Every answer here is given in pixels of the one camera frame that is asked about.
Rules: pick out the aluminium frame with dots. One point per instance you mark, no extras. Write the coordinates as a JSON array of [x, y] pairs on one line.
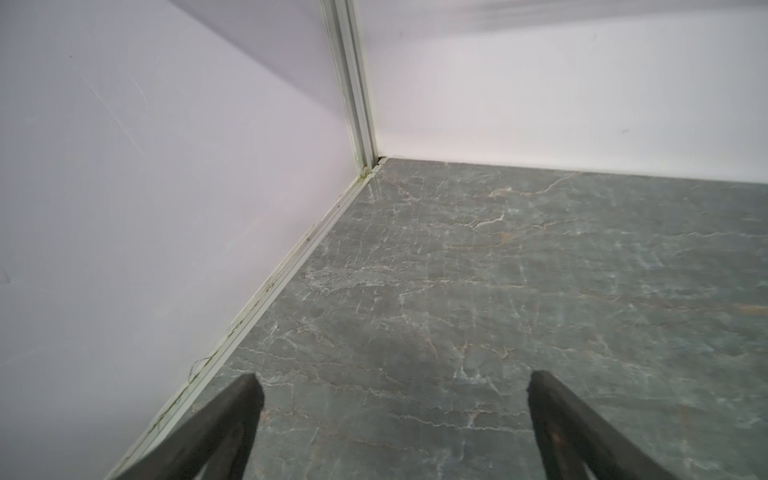
[[341, 20]]

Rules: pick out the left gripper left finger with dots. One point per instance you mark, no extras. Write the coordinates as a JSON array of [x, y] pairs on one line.
[[214, 443]]

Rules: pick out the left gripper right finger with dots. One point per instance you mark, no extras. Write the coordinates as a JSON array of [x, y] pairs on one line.
[[575, 442]]

